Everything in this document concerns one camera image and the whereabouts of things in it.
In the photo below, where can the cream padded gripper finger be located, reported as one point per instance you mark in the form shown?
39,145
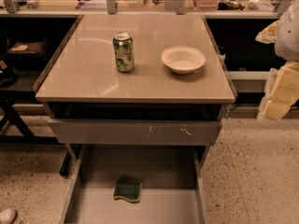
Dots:
281,91

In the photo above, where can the green yellow sponge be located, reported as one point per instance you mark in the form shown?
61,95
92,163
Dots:
128,190

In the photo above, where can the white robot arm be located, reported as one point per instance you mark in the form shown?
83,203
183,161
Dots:
284,34

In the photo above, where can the open grey middle drawer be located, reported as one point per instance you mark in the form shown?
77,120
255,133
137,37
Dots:
172,190

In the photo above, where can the grey drawer cabinet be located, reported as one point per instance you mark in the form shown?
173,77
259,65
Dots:
151,79

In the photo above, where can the grey top drawer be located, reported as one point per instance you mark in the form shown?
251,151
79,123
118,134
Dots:
135,132

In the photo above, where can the white paper bowl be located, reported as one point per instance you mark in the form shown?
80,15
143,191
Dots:
183,60

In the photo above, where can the green soda can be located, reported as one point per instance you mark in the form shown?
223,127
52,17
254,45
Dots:
124,52

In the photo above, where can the white shoe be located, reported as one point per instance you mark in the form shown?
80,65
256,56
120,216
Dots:
8,216

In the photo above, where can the black table leg frame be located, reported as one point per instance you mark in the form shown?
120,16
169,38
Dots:
27,137

